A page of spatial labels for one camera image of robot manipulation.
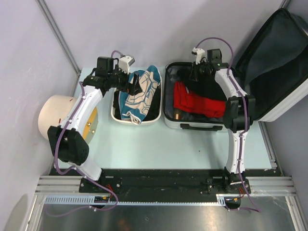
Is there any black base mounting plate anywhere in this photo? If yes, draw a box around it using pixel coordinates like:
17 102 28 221
49 168 284 195

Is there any grey slotted cable duct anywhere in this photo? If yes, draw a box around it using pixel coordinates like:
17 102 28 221
44 194 239 206

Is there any cream cylindrical bucket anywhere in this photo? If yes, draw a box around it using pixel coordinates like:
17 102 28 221
38 95 77 140

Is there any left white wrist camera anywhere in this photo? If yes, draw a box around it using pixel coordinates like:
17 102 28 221
118 55 135 74

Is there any right aluminium corner post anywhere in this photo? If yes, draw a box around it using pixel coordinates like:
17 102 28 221
280 0 292 9

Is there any black white space suitcase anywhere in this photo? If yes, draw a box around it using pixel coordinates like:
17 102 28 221
163 9 308 131

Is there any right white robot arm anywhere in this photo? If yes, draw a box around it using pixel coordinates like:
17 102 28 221
192 48 256 193

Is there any cream oval tray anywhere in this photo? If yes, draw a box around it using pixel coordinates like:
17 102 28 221
111 77 162 125

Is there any purple cable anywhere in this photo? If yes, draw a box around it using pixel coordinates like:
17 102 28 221
45 50 119 217
196 37 262 213

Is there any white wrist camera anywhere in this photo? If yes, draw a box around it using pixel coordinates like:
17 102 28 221
118 55 135 74
192 47 207 65

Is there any aluminium frame rail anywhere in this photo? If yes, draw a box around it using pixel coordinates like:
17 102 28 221
35 176 297 196

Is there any black garment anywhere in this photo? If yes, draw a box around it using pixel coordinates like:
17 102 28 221
177 69 227 101

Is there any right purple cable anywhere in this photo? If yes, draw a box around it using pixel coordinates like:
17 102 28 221
196 37 262 213

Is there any left aluminium corner post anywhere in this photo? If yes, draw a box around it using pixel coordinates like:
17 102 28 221
36 0 81 75

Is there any copper cylindrical bottle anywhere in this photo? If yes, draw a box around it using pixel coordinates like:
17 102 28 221
173 108 182 120

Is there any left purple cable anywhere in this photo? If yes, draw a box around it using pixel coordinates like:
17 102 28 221
45 50 119 217

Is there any aluminium corner post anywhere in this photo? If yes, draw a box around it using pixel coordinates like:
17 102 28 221
280 0 292 9
36 0 81 75

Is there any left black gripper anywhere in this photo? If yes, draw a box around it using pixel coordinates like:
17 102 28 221
108 64 142 96

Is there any teal cream patterned towel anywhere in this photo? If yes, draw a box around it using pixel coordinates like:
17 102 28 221
119 65 161 114

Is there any red folded shirt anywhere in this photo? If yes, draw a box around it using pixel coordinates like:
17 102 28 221
173 81 226 118

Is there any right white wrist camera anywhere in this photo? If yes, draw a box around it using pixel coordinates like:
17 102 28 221
192 47 207 65

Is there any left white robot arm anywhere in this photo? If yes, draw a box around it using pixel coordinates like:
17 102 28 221
47 55 141 193

